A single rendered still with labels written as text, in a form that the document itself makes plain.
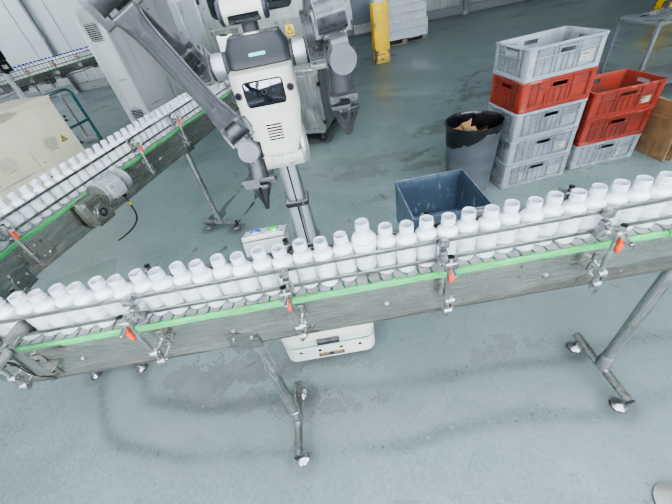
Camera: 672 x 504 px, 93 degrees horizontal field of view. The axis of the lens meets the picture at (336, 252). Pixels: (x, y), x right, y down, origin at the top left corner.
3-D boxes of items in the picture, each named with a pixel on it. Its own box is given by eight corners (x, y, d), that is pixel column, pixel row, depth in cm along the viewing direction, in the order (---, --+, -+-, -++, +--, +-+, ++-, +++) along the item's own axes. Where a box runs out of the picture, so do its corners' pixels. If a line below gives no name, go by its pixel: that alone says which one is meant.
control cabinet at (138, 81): (165, 121, 644) (105, 2, 519) (186, 119, 631) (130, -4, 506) (138, 138, 586) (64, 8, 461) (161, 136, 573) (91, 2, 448)
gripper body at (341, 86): (353, 90, 84) (349, 58, 79) (358, 101, 76) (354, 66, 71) (328, 95, 84) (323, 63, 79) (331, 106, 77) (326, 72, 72)
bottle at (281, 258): (305, 286, 99) (292, 246, 89) (290, 298, 97) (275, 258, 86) (293, 277, 103) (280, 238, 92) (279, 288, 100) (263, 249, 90)
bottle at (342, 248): (356, 266, 102) (348, 225, 91) (360, 280, 97) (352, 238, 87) (338, 271, 102) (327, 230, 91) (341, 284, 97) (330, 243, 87)
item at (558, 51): (523, 84, 232) (531, 49, 218) (490, 73, 263) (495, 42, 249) (600, 65, 236) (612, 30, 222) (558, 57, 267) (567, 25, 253)
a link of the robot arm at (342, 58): (346, -4, 69) (307, 9, 69) (356, -2, 60) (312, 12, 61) (357, 58, 77) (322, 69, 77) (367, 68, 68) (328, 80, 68)
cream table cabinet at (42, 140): (77, 188, 453) (9, 100, 376) (112, 187, 437) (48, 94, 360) (3, 237, 374) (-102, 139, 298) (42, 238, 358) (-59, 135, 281)
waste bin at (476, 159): (450, 206, 285) (457, 135, 243) (433, 182, 319) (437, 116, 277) (501, 196, 283) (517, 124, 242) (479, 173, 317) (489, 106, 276)
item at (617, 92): (586, 122, 268) (596, 94, 254) (554, 107, 300) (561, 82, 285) (656, 106, 269) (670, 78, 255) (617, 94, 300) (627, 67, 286)
